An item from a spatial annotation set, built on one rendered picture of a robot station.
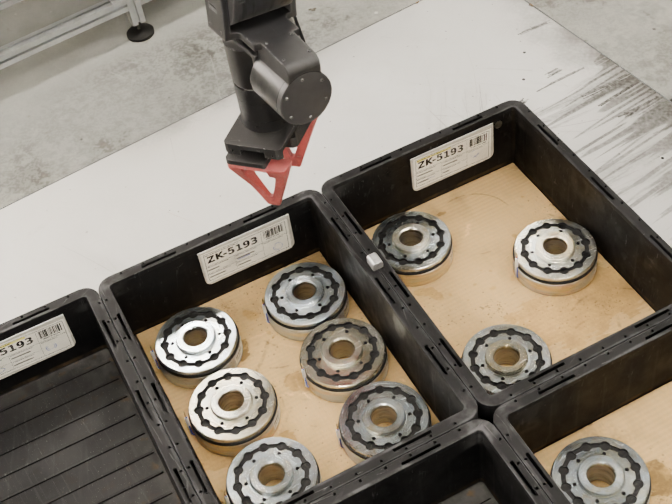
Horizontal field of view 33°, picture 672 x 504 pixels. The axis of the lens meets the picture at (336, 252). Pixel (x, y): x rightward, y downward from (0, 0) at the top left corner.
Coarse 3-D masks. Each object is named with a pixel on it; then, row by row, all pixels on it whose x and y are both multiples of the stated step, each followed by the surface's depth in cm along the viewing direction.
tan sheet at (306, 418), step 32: (320, 256) 148; (256, 288) 145; (256, 320) 142; (256, 352) 138; (288, 352) 138; (288, 384) 135; (288, 416) 132; (320, 416) 131; (320, 448) 128; (224, 480) 127
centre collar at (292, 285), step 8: (296, 280) 140; (304, 280) 140; (312, 280) 140; (288, 288) 140; (320, 288) 139; (288, 296) 139; (312, 296) 139; (320, 296) 138; (296, 304) 138; (304, 304) 138; (312, 304) 138
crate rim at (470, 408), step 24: (312, 192) 142; (264, 216) 140; (336, 216) 138; (192, 240) 138; (216, 240) 138; (144, 264) 137; (360, 264) 133; (384, 288) 130; (120, 312) 132; (408, 312) 127; (120, 336) 129; (144, 360) 127; (432, 360) 122; (144, 384) 124; (456, 384) 120; (168, 408) 122; (168, 432) 120; (432, 432) 116; (192, 456) 118; (384, 456) 115; (192, 480) 116; (336, 480) 114
